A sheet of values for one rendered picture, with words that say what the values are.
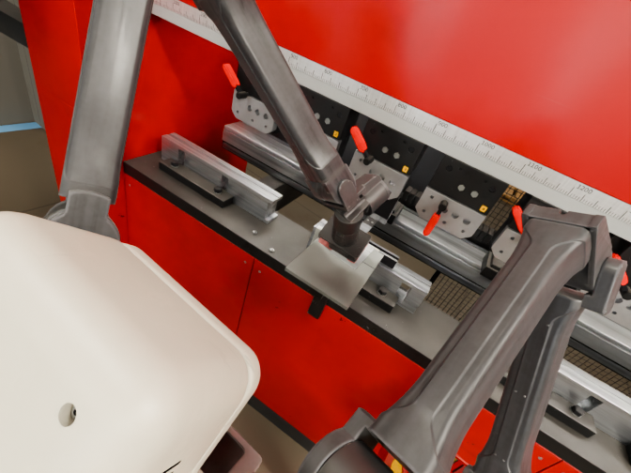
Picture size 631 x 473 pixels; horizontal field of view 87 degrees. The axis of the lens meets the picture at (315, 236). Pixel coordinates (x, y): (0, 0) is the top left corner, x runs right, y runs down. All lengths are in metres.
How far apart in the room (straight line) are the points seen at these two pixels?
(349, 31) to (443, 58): 0.22
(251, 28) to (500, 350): 0.49
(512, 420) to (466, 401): 0.26
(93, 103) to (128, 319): 0.30
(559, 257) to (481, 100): 0.45
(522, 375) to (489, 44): 0.59
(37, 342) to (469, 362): 0.32
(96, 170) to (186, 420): 0.33
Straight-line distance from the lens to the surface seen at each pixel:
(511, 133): 0.82
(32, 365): 0.24
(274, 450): 1.68
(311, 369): 1.26
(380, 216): 0.96
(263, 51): 0.54
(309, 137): 0.57
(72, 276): 0.25
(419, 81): 0.82
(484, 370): 0.36
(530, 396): 0.58
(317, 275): 0.84
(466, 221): 0.89
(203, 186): 1.22
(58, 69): 1.31
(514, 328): 0.38
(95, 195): 0.45
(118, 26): 0.49
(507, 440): 0.62
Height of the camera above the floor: 1.57
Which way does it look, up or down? 37 degrees down
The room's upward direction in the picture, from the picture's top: 21 degrees clockwise
